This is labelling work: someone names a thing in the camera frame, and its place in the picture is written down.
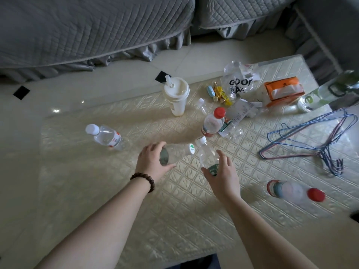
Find person's right hand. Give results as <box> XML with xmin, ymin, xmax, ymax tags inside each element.
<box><xmin>200</xmin><ymin>149</ymin><xmax>242</xmax><ymax>204</ymax></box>

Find person's left hand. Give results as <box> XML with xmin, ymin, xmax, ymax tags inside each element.
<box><xmin>135</xmin><ymin>141</ymin><xmax>177</xmax><ymax>183</ymax></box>

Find clear bottle green-white cap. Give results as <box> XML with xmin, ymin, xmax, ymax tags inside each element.
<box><xmin>159</xmin><ymin>143</ymin><xmax>196</xmax><ymax>167</ymax></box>

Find clear bottle green label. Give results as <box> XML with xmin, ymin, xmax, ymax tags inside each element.
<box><xmin>195</xmin><ymin>136</ymin><xmax>220</xmax><ymax>177</ymax></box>

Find person's right forearm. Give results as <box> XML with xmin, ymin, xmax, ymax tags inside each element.
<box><xmin>223</xmin><ymin>197</ymin><xmax>319</xmax><ymax>269</ymax></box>

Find person's left forearm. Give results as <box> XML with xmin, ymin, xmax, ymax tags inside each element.
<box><xmin>33</xmin><ymin>178</ymin><xmax>152</xmax><ymax>269</ymax></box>

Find crumpled clear plastic bottle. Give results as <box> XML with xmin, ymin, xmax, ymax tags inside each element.
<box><xmin>218</xmin><ymin>116</ymin><xmax>245</xmax><ymax>138</ymax></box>

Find small bottle red cap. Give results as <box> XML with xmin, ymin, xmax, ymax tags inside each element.
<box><xmin>201</xmin><ymin>106</ymin><xmax>226</xmax><ymax>138</ymax></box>

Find cream embossed table cover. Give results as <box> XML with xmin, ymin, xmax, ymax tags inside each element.
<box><xmin>34</xmin><ymin>54</ymin><xmax>359</xmax><ymax>269</ymax></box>

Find small crushed clear bottle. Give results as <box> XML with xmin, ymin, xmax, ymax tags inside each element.
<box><xmin>196</xmin><ymin>98</ymin><xmax>214</xmax><ymax>116</ymax></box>

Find frosted bottle red cap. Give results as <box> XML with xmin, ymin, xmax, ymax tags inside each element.
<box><xmin>266</xmin><ymin>179</ymin><xmax>326</xmax><ymax>207</ymax></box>

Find clear bottle red-white label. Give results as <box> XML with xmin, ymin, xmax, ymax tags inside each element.
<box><xmin>85</xmin><ymin>123</ymin><xmax>124</xmax><ymax>151</ymax></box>

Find white cup with straw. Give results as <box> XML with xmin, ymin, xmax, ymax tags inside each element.
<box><xmin>164</xmin><ymin>75</ymin><xmax>191</xmax><ymax>117</ymax></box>

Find clear plastic bag black print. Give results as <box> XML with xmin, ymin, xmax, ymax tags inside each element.
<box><xmin>221</xmin><ymin>61</ymin><xmax>262</xmax><ymax>101</ymax></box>

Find orange tissue pack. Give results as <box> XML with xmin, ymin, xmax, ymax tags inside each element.
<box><xmin>264</xmin><ymin>76</ymin><xmax>306</xmax><ymax>107</ymax></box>

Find person's dark trousers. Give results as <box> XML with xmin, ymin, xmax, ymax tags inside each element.
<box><xmin>165</xmin><ymin>253</ymin><xmax>222</xmax><ymax>269</ymax></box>

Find large clear bottle green print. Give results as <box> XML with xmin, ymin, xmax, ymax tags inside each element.
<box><xmin>297</xmin><ymin>70</ymin><xmax>359</xmax><ymax>113</ymax></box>

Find grey quilted sofa seat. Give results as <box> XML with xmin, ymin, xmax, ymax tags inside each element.
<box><xmin>190</xmin><ymin>0</ymin><xmax>298</xmax><ymax>40</ymax></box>

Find grey quilted sofa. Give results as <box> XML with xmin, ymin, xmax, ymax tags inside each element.
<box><xmin>0</xmin><ymin>0</ymin><xmax>196</xmax><ymax>84</ymax></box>

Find brown beaded bracelet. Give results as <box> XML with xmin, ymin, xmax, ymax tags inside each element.
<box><xmin>130</xmin><ymin>172</ymin><xmax>156</xmax><ymax>193</ymax></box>

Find pink wire hanger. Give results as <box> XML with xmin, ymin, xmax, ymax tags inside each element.
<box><xmin>259</xmin><ymin>110</ymin><xmax>349</xmax><ymax>172</ymax></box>

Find blue wire hanger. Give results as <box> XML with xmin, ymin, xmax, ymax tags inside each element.
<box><xmin>266</xmin><ymin>108</ymin><xmax>358</xmax><ymax>177</ymax></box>

